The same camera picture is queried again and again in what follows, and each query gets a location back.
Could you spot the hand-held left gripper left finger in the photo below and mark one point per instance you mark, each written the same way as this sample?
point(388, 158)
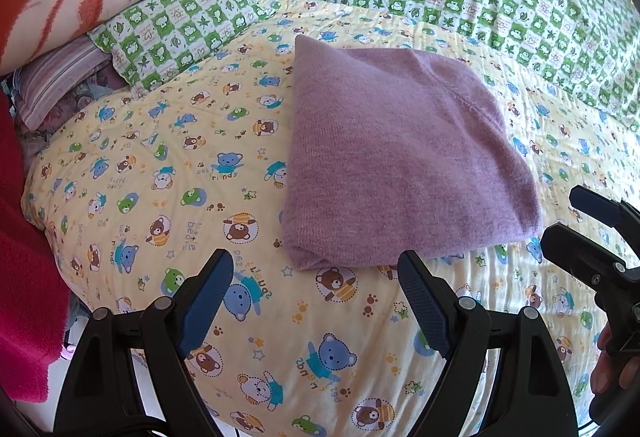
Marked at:
point(207, 302)

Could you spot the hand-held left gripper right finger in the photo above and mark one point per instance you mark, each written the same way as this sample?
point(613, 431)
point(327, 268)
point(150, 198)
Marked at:
point(425, 304)

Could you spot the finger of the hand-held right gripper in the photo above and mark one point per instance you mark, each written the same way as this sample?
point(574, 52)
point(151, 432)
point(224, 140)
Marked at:
point(597, 207)
point(580, 254)

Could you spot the red fleece blanket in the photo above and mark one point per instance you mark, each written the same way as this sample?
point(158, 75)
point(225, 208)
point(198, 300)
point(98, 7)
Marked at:
point(25, 267)

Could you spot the person's right hand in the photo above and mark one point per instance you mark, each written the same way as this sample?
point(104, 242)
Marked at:
point(607, 372)

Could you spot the yellow bear print quilt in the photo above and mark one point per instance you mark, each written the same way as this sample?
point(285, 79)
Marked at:
point(175, 167)

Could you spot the striped pillow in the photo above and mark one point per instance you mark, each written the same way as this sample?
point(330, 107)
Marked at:
point(55, 77)

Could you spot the purple knit sweater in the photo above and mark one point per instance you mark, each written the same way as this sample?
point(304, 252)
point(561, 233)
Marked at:
point(400, 152)

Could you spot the green checkered pillow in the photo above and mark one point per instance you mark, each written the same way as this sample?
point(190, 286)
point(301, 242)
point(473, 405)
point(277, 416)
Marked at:
point(170, 27)

